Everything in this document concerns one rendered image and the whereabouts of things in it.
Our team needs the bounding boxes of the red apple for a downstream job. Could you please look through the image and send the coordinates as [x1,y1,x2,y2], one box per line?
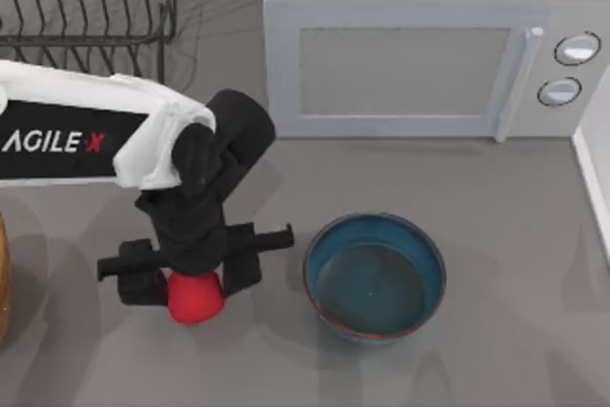
[166,270,227,327]

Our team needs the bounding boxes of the pale microwave door handle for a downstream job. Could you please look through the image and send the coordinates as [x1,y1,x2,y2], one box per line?
[495,25,545,144]

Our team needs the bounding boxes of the black wire rack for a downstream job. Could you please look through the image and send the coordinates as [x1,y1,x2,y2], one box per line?
[0,0,181,83]

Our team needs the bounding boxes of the small microwave knob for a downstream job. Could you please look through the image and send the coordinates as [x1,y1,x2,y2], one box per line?
[536,76,583,109]

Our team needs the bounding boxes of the brown wooden object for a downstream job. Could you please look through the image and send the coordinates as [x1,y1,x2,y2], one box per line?
[0,210,12,346]

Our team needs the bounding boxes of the large microwave knob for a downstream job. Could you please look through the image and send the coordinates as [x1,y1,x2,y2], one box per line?
[553,30,603,67]

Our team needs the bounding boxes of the pale microwave door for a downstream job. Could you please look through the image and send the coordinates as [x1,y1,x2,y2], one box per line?
[264,0,557,142]

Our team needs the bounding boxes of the blue bowl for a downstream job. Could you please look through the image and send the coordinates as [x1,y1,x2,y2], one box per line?
[303,213,448,346]

